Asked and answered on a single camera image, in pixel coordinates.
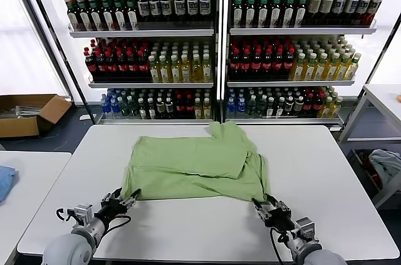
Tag small red cap cola bottle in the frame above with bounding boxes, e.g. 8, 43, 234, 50
175, 94, 185, 120
312, 93, 323, 118
303, 93, 314, 118
184, 94, 195, 120

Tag clear plastic packets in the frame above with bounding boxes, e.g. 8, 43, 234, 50
0, 104, 43, 121

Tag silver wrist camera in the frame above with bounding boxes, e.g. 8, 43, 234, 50
294, 217, 320, 242
74, 204, 94, 227

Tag small green water bottle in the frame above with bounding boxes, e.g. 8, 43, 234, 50
246, 95, 257, 118
120, 95, 130, 120
128, 95, 139, 120
256, 95, 266, 118

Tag reddish tea bottle white cap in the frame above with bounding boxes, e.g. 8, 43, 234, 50
366, 0, 383, 27

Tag grey metal shelf unit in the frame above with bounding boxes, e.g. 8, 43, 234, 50
46, 0, 221, 127
222, 0, 378, 128

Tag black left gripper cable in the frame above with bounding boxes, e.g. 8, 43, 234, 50
105, 214, 132, 235

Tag dark bottle beige label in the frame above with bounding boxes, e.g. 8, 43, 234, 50
308, 0, 322, 27
320, 0, 334, 27

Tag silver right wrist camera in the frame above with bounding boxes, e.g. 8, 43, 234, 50
294, 217, 320, 242

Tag brown cardboard box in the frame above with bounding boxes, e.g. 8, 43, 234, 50
0, 93, 73, 139

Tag dark bottle blue white label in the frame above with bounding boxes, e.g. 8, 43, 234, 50
174, 0, 187, 29
344, 0, 360, 27
138, 0, 150, 29
332, 0, 346, 27
199, 0, 211, 29
357, 0, 372, 27
149, 0, 162, 29
186, 0, 199, 29
160, 0, 173, 29

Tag red cloth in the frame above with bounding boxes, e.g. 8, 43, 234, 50
360, 151, 382, 186

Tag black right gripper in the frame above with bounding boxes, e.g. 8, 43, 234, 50
252, 194, 297, 231

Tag white metal side table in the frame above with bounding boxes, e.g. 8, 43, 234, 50
338, 84, 401, 210

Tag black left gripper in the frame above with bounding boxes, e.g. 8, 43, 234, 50
98, 187, 141, 221

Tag pale grey-blue cloth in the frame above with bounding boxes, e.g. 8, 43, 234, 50
368, 148, 401, 187

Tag green cap tea bottle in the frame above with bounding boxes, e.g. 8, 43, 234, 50
125, 0, 139, 31
112, 0, 127, 31
256, 0, 269, 28
294, 0, 307, 28
66, 0, 80, 31
269, 0, 282, 28
281, 0, 294, 28
244, 0, 257, 28
232, 0, 244, 28
77, 0, 91, 31
100, 0, 115, 31
88, 0, 103, 31

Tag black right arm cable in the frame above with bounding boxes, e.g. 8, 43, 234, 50
269, 227, 284, 265

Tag green printed t-shirt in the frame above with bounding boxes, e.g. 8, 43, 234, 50
120, 120, 272, 205

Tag black left camera cable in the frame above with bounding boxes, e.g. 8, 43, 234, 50
56, 207, 76, 222

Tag small blue drink bottle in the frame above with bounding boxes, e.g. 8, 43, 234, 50
100, 95, 111, 120
226, 95, 237, 118
236, 95, 246, 118
109, 95, 120, 120

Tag grey laundry bin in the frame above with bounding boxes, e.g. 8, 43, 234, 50
347, 148, 385, 199

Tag small dark bottle white cap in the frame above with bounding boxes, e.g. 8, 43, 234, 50
275, 96, 286, 118
284, 95, 295, 118
294, 95, 305, 118
164, 97, 175, 120
137, 97, 148, 120
266, 96, 276, 118
147, 97, 157, 120
155, 97, 166, 120

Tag blue folded cloth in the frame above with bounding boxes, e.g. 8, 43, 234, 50
0, 164, 20, 205

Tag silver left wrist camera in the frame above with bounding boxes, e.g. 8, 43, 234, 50
74, 204, 94, 227

